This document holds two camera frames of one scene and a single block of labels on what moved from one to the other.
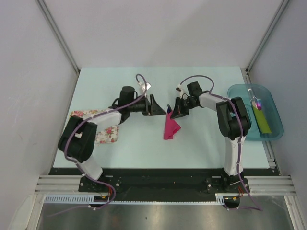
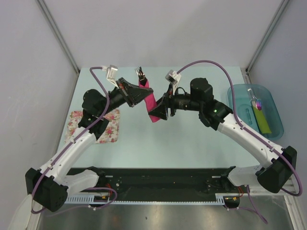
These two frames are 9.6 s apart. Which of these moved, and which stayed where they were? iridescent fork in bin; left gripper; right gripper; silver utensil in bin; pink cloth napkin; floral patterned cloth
Moved: left gripper; pink cloth napkin; right gripper
Stayed: floral patterned cloth; iridescent fork in bin; silver utensil in bin
